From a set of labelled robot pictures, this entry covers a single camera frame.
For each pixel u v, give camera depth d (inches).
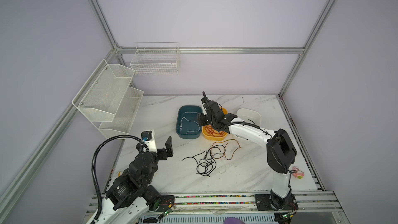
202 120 31.3
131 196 17.9
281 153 19.2
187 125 41.0
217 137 37.5
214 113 26.6
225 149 36.3
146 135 21.2
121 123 36.5
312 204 29.5
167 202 28.9
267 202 29.2
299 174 31.5
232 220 27.7
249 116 42.2
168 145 23.7
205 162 33.9
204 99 29.8
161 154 23.3
